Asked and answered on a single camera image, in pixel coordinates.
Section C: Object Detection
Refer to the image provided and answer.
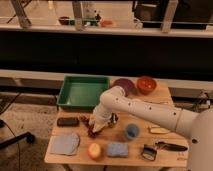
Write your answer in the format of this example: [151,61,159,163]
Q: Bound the orange bowl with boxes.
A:
[137,76,157,95]

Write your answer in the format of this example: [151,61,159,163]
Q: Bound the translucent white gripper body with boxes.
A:
[90,119,108,133]

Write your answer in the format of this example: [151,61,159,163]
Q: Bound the blue cup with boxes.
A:
[124,124,140,140]

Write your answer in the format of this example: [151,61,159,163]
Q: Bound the grey blue cloth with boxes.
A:
[50,133,80,156]

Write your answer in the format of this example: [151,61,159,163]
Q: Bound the purple bowl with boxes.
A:
[113,78,135,96]

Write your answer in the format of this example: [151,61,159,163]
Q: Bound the green plastic tray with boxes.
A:
[57,76,109,110]

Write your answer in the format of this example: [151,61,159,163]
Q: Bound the blue sponge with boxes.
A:
[107,142,128,157]

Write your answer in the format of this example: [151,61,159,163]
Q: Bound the dark purple grapes bunch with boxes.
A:
[79,116,101,138]

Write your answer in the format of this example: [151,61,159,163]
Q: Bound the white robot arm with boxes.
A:
[89,86,213,171]

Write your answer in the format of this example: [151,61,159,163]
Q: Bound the metal cup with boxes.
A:
[109,113,118,127]

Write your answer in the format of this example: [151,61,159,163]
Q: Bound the black handled peeler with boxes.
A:
[141,141,188,161]

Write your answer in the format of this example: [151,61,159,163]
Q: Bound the yellow red apple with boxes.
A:
[87,143,101,159]

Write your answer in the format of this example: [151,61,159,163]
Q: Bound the black rectangular case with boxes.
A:
[57,118,79,127]

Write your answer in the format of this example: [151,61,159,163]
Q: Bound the black chair base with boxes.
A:
[0,119,36,150]

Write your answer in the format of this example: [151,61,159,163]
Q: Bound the yellow handled knife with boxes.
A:
[148,127,170,134]

